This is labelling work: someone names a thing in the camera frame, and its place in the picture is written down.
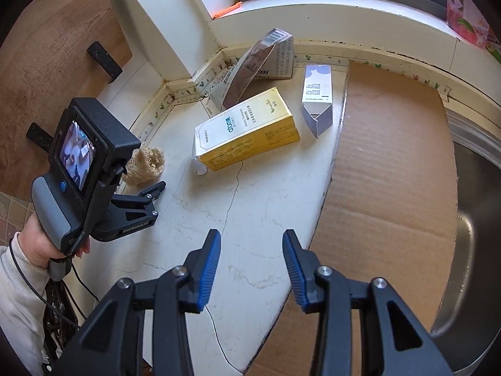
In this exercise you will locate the yellow and white box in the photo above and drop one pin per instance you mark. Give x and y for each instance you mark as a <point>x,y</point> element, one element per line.
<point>242,133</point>

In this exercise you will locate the wooden cabinet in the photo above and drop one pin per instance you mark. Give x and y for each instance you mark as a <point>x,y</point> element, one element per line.
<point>51,66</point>

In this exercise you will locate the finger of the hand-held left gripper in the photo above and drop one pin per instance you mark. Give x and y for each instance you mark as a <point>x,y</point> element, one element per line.
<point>145,199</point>

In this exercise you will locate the pink pump bottle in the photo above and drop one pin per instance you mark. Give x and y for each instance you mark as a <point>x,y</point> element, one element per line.
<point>469,19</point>

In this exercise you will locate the loofah sponge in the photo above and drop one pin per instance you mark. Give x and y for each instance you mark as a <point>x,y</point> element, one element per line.
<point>145,162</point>

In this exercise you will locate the steel sink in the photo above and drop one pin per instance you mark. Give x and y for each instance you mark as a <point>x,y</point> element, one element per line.
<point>481,203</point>

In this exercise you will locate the person's left hand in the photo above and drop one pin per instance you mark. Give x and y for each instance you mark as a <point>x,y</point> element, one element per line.
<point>37,243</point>

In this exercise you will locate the person's left forearm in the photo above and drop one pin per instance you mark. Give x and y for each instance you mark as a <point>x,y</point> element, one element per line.
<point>19,301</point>

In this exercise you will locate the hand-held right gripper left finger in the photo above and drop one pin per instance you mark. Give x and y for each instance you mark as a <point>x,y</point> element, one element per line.
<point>207,274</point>

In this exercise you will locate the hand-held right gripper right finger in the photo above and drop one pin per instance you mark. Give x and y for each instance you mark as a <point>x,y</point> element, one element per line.
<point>293,274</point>

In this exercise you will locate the small grey white box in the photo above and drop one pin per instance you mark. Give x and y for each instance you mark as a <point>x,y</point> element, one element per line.
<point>317,94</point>

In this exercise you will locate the cardboard sheet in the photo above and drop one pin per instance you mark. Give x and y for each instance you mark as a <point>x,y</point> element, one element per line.
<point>391,164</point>

